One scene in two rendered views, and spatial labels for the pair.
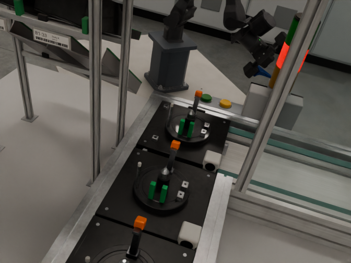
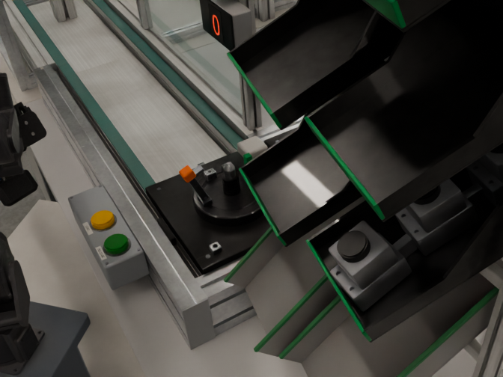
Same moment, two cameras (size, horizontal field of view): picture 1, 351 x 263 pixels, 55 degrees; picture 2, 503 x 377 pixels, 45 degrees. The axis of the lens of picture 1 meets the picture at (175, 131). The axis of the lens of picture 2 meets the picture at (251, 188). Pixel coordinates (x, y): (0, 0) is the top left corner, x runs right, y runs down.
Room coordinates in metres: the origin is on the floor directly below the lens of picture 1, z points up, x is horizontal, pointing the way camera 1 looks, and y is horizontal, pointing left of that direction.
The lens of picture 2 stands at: (1.25, 0.64, 1.68)
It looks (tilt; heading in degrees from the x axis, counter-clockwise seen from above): 41 degrees down; 234
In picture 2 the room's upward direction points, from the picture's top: 5 degrees counter-clockwise
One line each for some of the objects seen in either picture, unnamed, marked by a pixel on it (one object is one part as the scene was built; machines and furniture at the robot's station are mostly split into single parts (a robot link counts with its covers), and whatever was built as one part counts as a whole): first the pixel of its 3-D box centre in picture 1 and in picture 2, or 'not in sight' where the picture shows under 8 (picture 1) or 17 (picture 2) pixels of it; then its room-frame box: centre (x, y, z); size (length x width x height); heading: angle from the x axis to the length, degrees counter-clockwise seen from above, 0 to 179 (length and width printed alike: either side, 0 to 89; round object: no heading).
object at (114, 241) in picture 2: (206, 98); (117, 245); (1.01, -0.08, 0.96); 0.04 x 0.04 x 0.02
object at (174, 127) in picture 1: (187, 128); (232, 194); (0.80, -0.04, 0.98); 0.14 x 0.14 x 0.02
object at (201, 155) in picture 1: (186, 133); (233, 203); (0.80, -0.04, 0.96); 0.24 x 0.24 x 0.02; 81
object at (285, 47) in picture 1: (292, 56); not in sight; (0.66, -0.20, 1.33); 0.05 x 0.05 x 0.05
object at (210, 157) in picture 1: (211, 162); (253, 152); (0.69, -0.12, 0.97); 0.05 x 0.05 x 0.04; 81
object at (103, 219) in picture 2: (225, 104); (102, 221); (1.00, -0.15, 0.96); 0.04 x 0.04 x 0.02
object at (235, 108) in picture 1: (223, 111); (107, 233); (1.00, -0.15, 0.93); 0.21 x 0.07 x 0.06; 81
